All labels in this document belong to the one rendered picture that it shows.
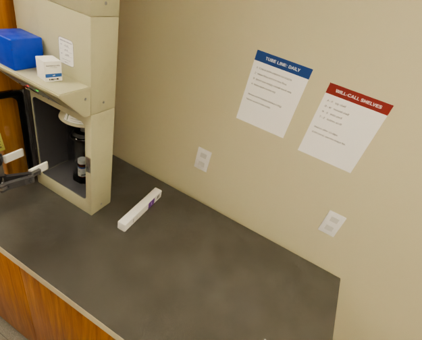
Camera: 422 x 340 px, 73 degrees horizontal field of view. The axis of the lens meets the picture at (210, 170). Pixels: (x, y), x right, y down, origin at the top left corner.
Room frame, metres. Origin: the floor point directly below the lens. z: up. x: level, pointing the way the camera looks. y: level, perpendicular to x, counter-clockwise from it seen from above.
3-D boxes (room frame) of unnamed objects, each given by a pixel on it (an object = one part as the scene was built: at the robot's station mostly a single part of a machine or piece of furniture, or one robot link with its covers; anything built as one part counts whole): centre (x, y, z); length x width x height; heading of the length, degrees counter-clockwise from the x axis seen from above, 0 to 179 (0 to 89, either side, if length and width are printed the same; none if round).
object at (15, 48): (0.84, 0.68, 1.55); 0.10 x 0.10 x 0.09; 72
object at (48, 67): (0.80, 0.55, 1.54); 0.05 x 0.05 x 0.06; 60
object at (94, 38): (0.99, 0.54, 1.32); 0.32 x 0.25 x 0.77; 72
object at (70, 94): (0.81, 0.60, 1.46); 0.32 x 0.11 x 0.10; 72
